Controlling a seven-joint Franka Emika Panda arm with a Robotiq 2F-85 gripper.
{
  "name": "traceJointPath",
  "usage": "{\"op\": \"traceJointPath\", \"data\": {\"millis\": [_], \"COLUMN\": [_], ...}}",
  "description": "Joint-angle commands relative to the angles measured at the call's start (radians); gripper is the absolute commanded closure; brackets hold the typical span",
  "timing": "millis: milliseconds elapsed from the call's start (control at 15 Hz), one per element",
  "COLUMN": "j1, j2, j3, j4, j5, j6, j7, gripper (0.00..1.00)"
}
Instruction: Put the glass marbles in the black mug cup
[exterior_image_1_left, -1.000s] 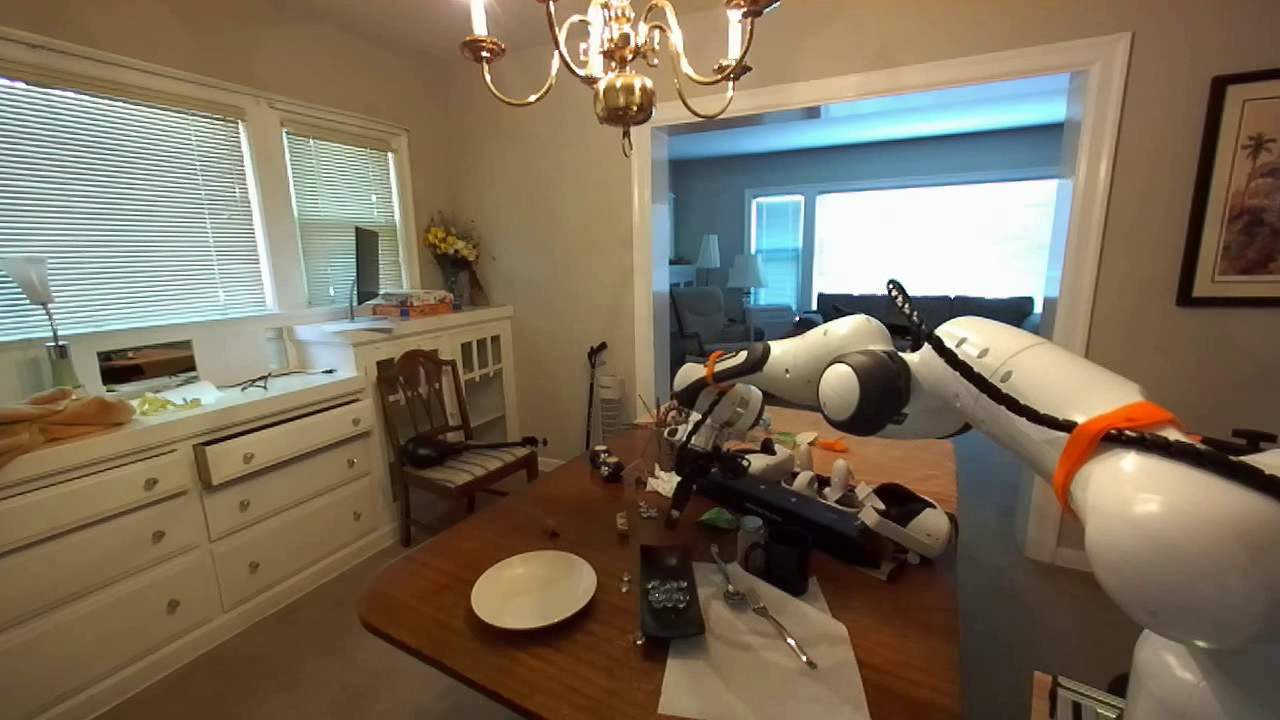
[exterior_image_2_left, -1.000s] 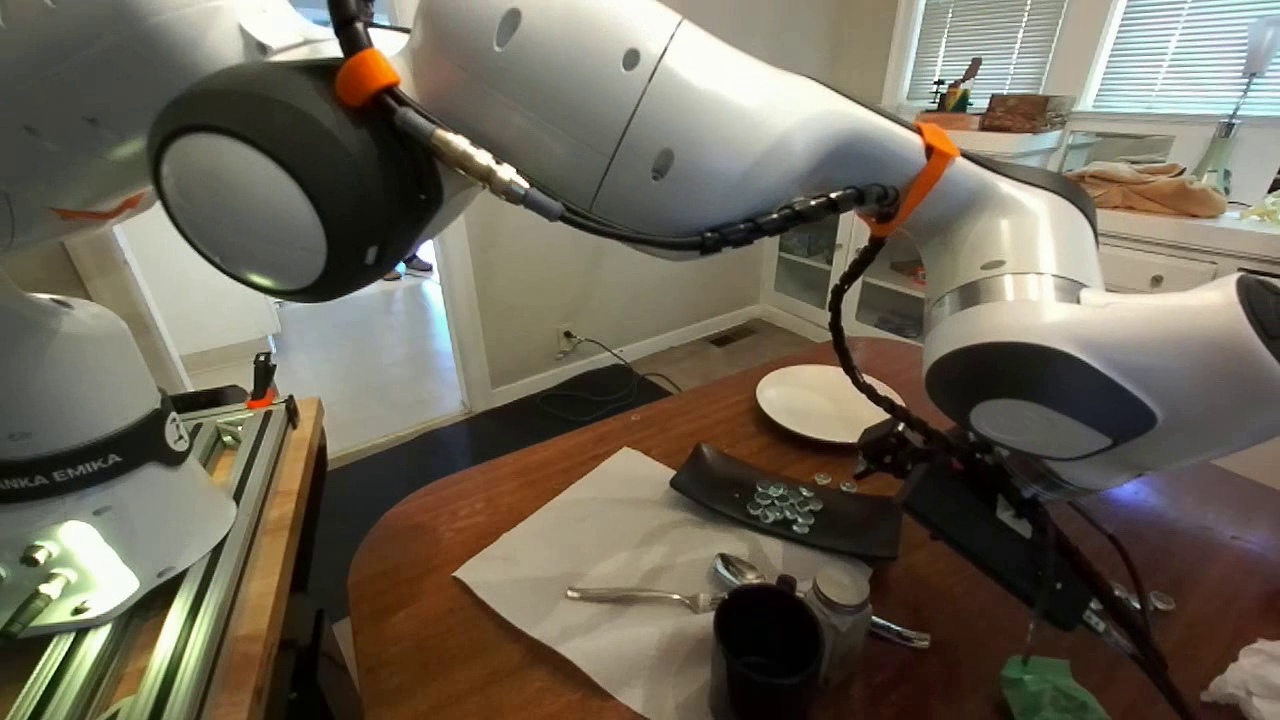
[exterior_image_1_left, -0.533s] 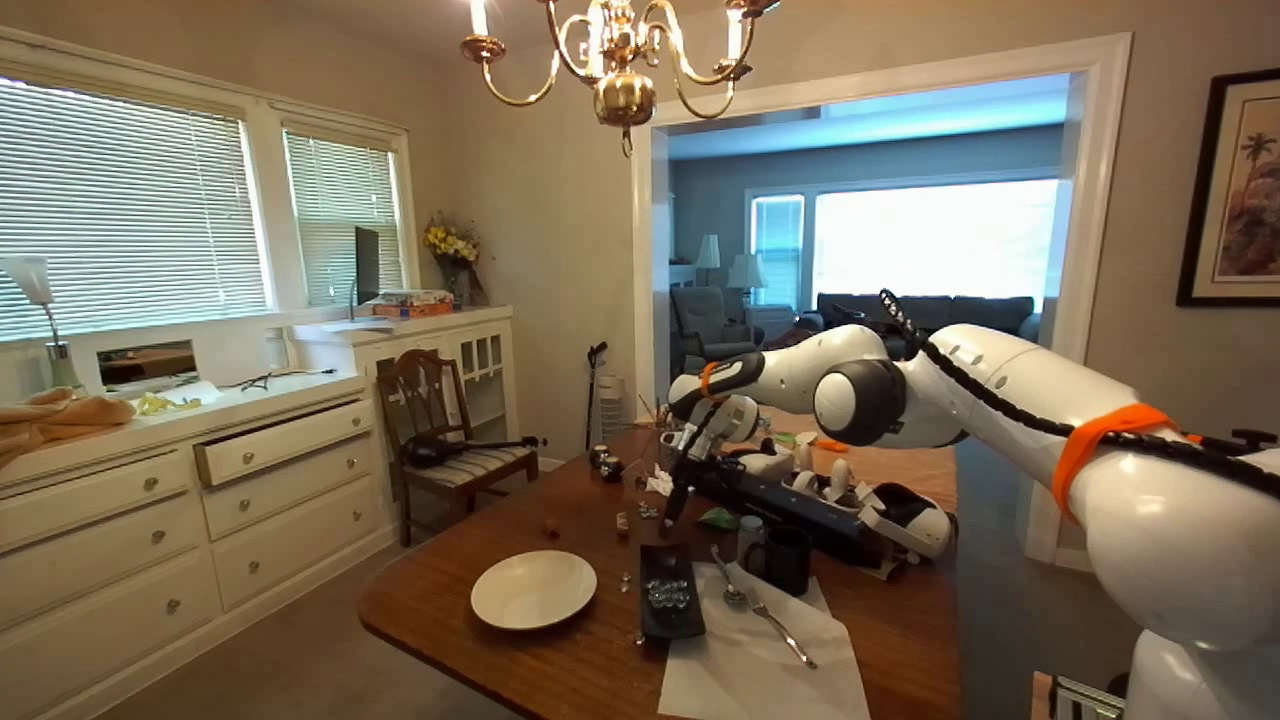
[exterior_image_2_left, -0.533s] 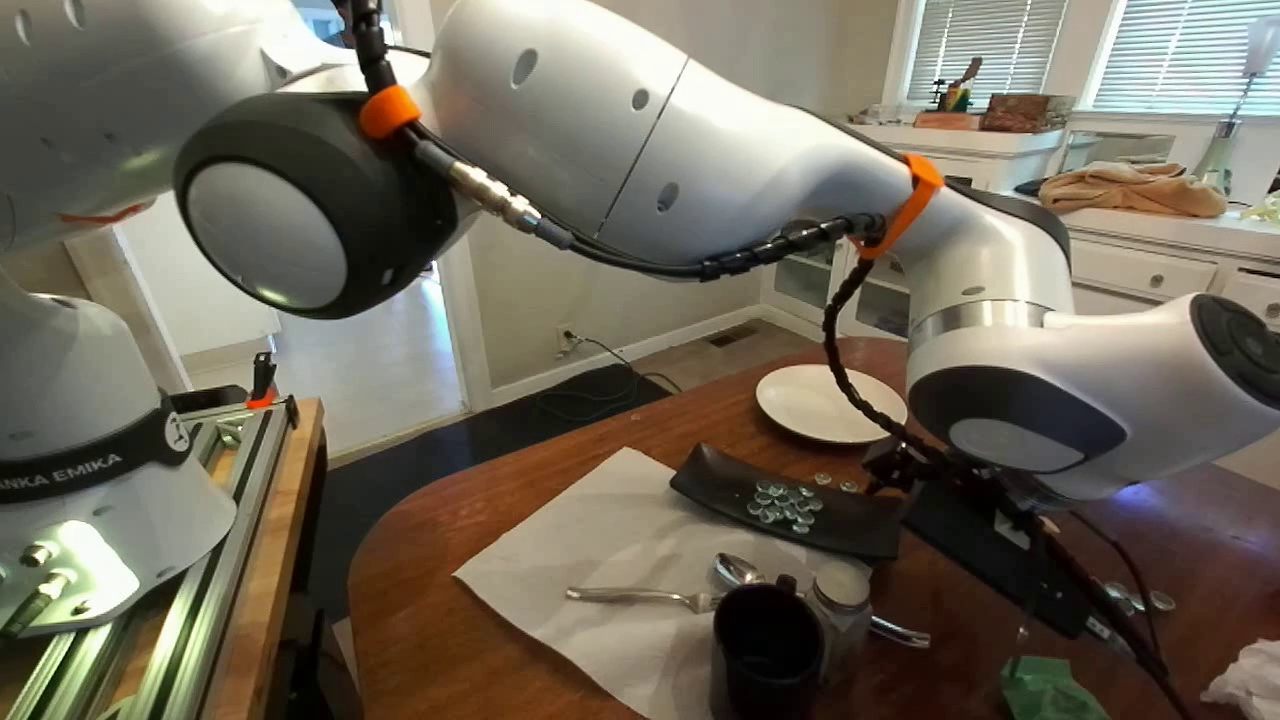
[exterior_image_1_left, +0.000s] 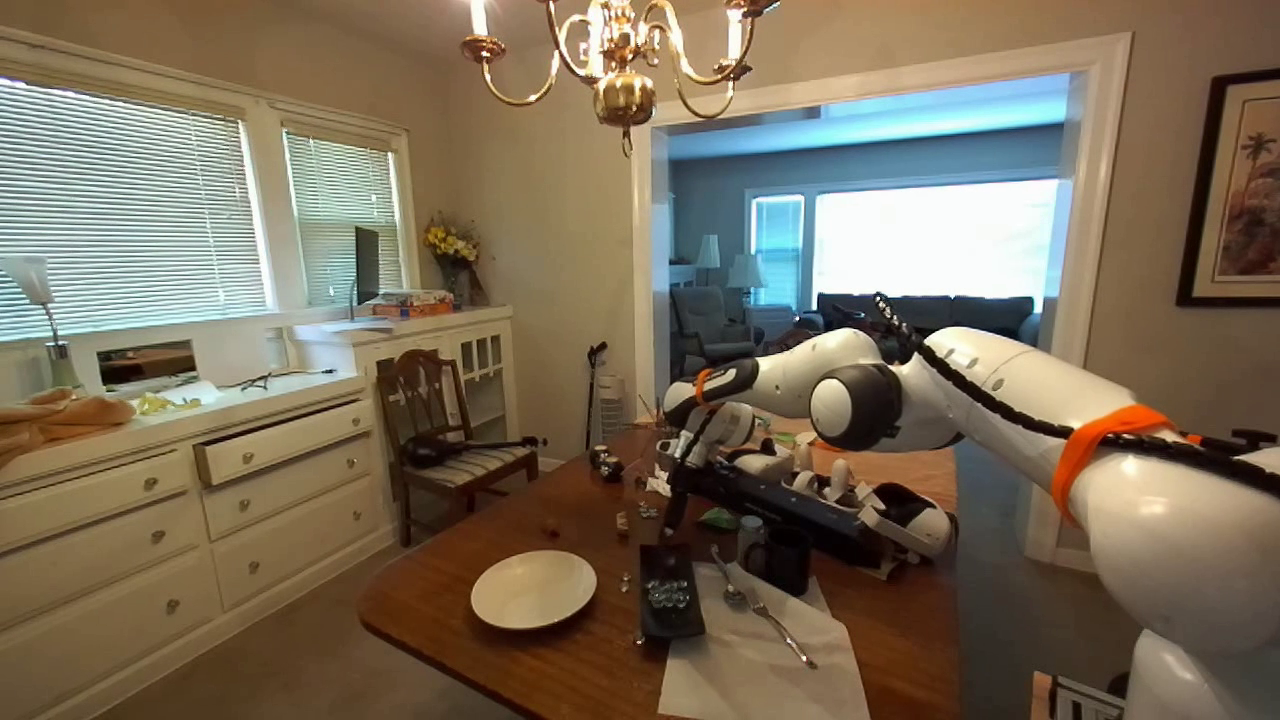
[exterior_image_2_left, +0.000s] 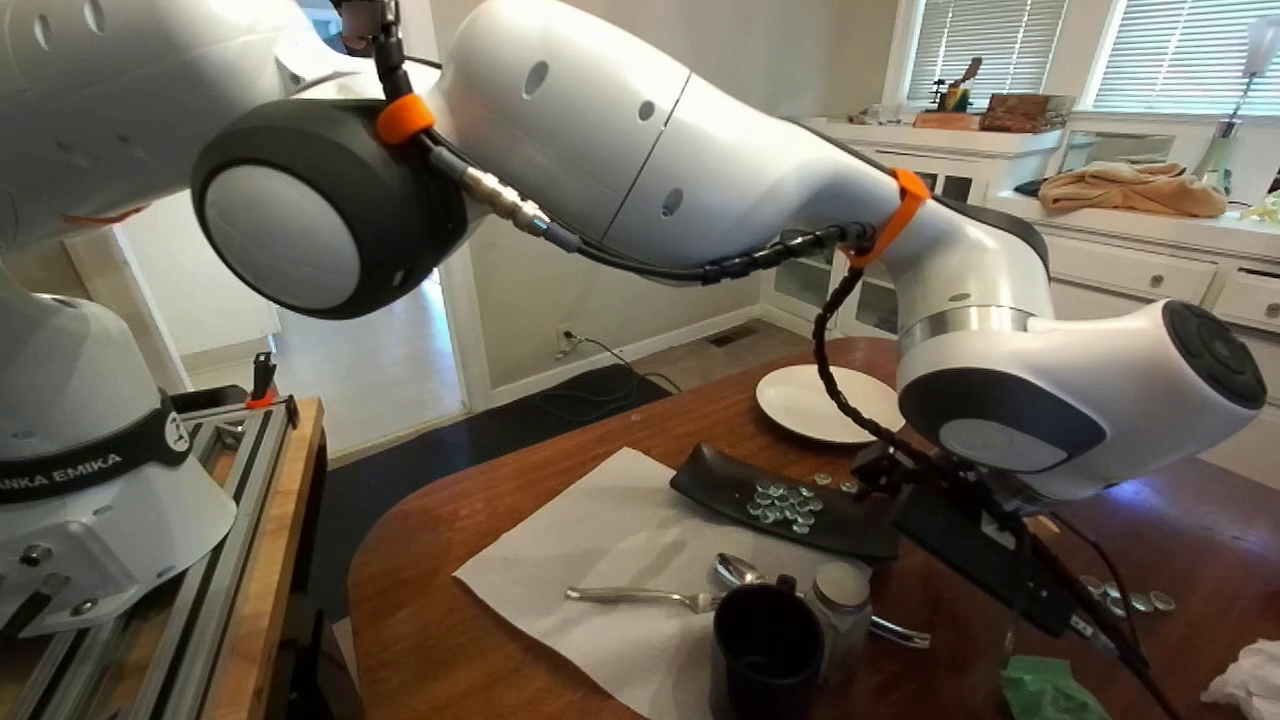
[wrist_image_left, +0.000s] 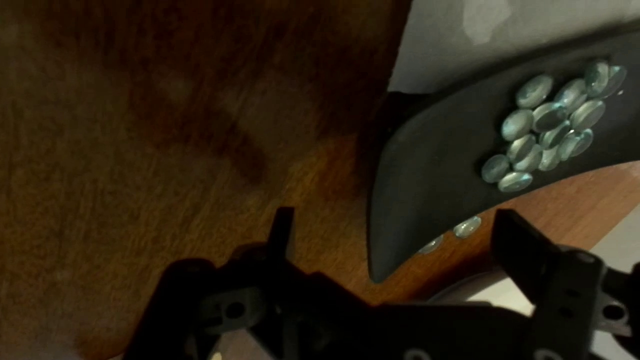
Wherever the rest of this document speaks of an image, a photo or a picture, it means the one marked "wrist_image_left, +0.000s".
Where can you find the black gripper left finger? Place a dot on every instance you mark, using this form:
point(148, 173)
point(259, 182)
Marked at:
point(283, 233)

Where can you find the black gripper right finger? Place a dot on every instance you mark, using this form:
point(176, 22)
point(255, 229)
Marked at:
point(527, 257)

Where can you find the clear glass marble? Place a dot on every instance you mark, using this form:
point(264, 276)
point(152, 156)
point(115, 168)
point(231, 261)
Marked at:
point(588, 113)
point(531, 159)
point(467, 227)
point(495, 168)
point(432, 245)
point(574, 143)
point(617, 78)
point(572, 93)
point(517, 125)
point(535, 91)
point(553, 134)
point(596, 75)
point(515, 181)
point(550, 159)
point(521, 149)
point(548, 117)

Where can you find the white plate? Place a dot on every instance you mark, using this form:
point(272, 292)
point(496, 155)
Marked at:
point(510, 292)

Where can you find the white paper placemat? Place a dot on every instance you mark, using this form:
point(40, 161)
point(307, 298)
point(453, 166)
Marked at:
point(533, 26)

